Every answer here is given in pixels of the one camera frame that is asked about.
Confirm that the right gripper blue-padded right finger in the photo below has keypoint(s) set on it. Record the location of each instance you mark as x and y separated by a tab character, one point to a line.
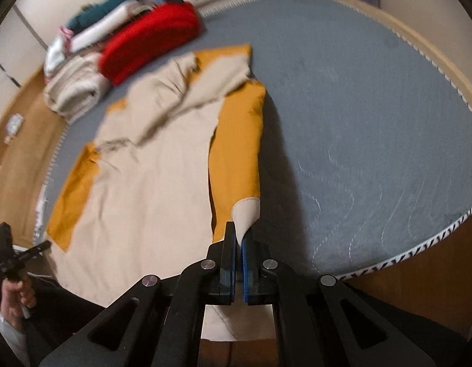
257	289

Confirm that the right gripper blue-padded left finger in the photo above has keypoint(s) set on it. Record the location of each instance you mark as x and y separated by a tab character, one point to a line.
227	272

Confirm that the beige and orange hooded jacket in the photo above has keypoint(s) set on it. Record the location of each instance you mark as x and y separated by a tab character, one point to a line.
171	164

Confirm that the person's left hand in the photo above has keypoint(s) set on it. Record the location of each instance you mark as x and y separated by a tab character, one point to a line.
15	296

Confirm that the white tissue pack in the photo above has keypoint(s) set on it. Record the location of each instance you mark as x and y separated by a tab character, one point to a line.
13	126

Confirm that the cream folded fleece blanket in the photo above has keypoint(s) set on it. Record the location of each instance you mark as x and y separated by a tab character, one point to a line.
77	87

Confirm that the white wardrobe doors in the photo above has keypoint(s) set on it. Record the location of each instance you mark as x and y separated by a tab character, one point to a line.
25	34

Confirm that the red folded blanket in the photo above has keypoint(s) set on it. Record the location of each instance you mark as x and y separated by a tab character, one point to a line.
153	35

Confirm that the white folded duvet stack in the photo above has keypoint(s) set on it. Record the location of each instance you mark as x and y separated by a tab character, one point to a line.
69	43

